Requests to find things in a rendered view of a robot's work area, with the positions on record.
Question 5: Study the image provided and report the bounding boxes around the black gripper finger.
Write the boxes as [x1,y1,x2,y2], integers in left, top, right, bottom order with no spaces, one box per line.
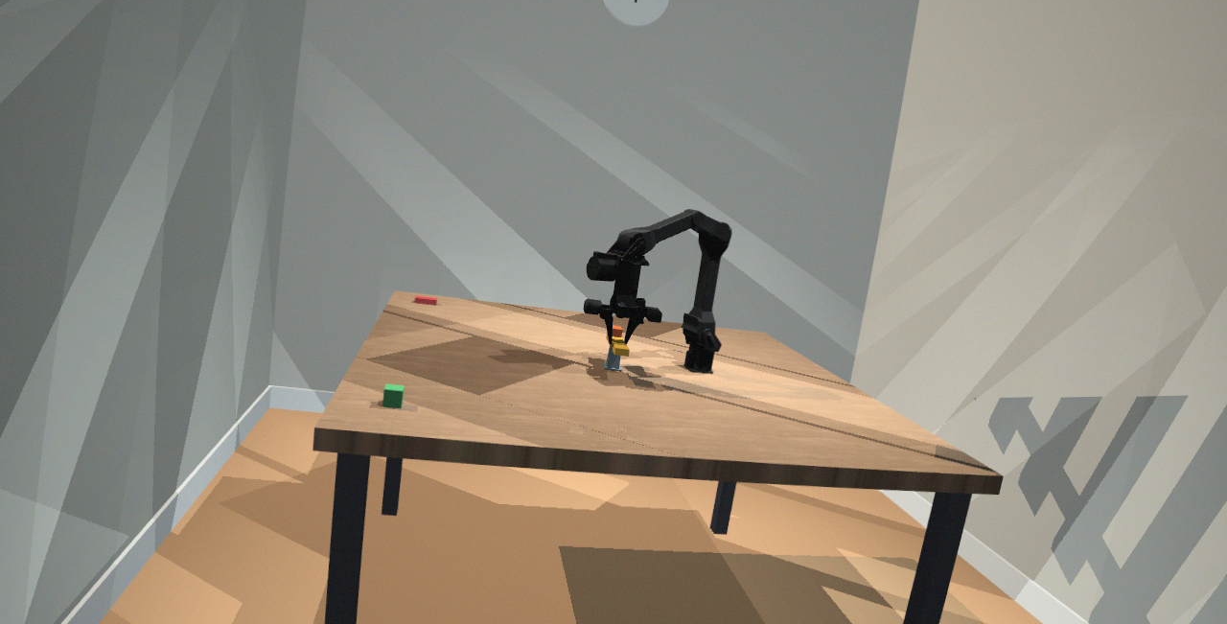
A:
[625,318,644,344]
[599,314,614,344]

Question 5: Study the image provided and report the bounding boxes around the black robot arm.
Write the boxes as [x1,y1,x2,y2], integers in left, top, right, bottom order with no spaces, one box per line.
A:
[587,208,733,375]

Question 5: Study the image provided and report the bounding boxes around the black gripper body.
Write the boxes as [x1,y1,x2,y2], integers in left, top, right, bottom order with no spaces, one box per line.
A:
[584,281,663,322]

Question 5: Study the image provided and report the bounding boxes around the green cube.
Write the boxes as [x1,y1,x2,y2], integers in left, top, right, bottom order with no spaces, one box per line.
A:
[382,384,405,408]

